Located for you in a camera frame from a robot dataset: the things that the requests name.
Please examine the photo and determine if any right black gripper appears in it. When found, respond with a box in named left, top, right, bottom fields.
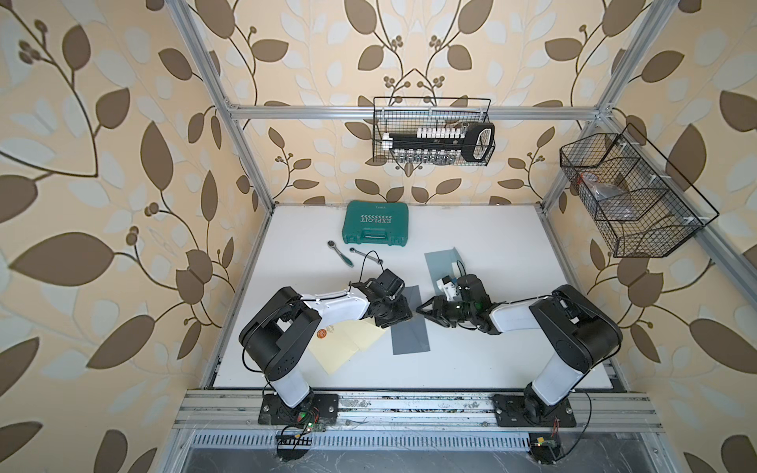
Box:
left=416, top=294, right=475, bottom=327

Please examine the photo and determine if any dark grey envelope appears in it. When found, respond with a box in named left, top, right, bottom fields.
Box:
left=390, top=286, right=431, bottom=356

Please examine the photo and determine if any light blue envelope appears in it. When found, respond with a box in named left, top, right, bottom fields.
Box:
left=425, top=248, right=466, bottom=290

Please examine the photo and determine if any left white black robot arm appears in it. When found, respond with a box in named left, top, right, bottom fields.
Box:
left=239, top=269, right=412, bottom=409

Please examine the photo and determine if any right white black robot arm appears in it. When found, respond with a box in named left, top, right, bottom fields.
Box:
left=416, top=274, right=623, bottom=420

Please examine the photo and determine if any yellow envelope red seal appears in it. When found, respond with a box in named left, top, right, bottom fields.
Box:
left=309, top=321, right=359, bottom=374

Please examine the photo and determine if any silver combination wrench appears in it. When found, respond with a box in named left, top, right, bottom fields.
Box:
left=349, top=248, right=384, bottom=265

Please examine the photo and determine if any green tool case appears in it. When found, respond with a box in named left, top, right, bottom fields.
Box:
left=342, top=201, right=409, bottom=246

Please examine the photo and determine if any black socket set holder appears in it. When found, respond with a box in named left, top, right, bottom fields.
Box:
left=378, top=122, right=496, bottom=166

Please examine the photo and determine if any clear plastic bag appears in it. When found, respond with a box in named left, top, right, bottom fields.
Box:
left=580, top=173, right=636, bottom=221

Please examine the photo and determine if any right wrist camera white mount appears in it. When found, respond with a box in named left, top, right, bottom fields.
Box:
left=436, top=276, right=461, bottom=302

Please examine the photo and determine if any ratchet wrench green handle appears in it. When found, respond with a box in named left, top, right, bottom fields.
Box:
left=327, top=240, right=354, bottom=267

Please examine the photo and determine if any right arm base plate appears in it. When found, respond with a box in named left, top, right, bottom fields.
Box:
left=491, top=384, right=577, bottom=428

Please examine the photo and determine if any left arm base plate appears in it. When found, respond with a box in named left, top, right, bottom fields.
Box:
left=258, top=393, right=339, bottom=427

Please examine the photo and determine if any left electronics board with wires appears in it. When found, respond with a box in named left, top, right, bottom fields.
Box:
left=275, top=409, right=321, bottom=462

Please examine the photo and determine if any electronics board with wires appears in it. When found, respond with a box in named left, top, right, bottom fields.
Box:
left=275, top=409, right=321, bottom=462
left=528, top=427, right=562, bottom=465

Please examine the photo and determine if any right electronics board with wires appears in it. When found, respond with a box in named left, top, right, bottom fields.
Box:
left=528, top=427, right=562, bottom=465

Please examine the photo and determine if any black wire basket back wall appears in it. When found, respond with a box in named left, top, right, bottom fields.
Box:
left=372, top=96, right=496, bottom=168

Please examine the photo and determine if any black wire basket wall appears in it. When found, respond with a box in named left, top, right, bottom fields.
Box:
left=372, top=96, right=496, bottom=168
left=559, top=123, right=720, bottom=258

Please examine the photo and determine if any aluminium rail front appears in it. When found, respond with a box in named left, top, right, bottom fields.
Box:
left=175, top=390, right=664, bottom=434

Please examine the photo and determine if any black wire basket right wall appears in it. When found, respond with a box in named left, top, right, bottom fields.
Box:
left=559, top=123, right=720, bottom=258

